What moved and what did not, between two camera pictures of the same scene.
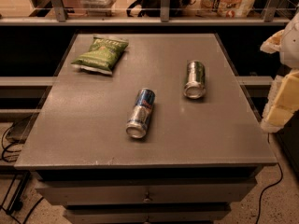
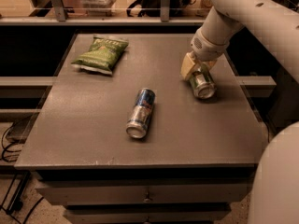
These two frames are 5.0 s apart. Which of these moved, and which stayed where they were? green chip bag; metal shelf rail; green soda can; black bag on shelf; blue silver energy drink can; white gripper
Moved: green soda can; white gripper
Stayed: blue silver energy drink can; black bag on shelf; metal shelf rail; green chip bag
